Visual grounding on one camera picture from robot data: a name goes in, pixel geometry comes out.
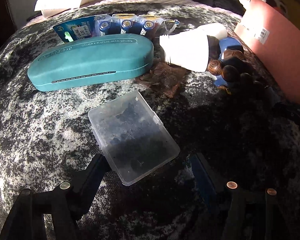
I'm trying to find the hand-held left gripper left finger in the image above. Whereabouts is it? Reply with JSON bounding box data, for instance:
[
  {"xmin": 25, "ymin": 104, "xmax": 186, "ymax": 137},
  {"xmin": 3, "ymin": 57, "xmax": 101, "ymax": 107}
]
[{"xmin": 0, "ymin": 154, "xmax": 110, "ymax": 240}]

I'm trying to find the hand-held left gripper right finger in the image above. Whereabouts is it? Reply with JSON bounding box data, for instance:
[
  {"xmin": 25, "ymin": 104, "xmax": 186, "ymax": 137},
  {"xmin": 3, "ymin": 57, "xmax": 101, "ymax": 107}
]
[{"xmin": 190, "ymin": 152, "xmax": 298, "ymax": 240}]

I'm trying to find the clear plastic box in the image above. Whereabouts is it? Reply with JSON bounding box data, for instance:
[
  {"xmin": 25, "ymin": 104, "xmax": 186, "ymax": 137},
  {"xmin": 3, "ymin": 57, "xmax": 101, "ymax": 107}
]
[{"xmin": 87, "ymin": 91, "xmax": 181, "ymax": 187}]

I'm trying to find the pink cardboard box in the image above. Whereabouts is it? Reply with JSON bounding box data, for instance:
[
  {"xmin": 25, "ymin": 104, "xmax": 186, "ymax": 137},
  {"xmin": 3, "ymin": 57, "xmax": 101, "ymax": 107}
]
[{"xmin": 234, "ymin": 0, "xmax": 300, "ymax": 105}]

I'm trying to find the brown foil sachet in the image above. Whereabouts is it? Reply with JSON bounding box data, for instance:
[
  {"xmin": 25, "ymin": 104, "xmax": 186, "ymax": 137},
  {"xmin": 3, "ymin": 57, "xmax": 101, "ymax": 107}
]
[{"xmin": 136, "ymin": 61, "xmax": 187, "ymax": 98}]

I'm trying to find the teal glasses case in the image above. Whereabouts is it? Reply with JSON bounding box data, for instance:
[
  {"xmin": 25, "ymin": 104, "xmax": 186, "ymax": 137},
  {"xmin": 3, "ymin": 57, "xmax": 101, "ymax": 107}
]
[{"xmin": 27, "ymin": 34, "xmax": 155, "ymax": 92}]

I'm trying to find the blue battery pack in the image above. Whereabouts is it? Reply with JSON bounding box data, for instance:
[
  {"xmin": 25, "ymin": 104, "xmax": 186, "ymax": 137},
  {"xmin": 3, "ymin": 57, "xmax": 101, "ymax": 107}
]
[{"xmin": 52, "ymin": 13, "xmax": 164, "ymax": 43}]

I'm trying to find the small clear blister pack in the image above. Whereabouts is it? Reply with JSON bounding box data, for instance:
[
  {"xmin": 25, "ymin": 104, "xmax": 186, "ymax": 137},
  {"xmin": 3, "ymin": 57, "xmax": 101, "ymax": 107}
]
[{"xmin": 161, "ymin": 19, "xmax": 179, "ymax": 37}]

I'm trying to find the panda plush toy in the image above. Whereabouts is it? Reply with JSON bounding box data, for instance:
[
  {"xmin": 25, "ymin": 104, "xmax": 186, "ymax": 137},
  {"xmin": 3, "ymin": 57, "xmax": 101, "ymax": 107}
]
[{"xmin": 256, "ymin": 0, "xmax": 288, "ymax": 14}]

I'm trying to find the wooden bead bracelet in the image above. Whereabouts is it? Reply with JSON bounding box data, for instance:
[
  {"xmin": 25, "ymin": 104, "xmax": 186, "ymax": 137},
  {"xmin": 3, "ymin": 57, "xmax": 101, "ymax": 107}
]
[{"xmin": 207, "ymin": 50, "xmax": 265, "ymax": 95}]

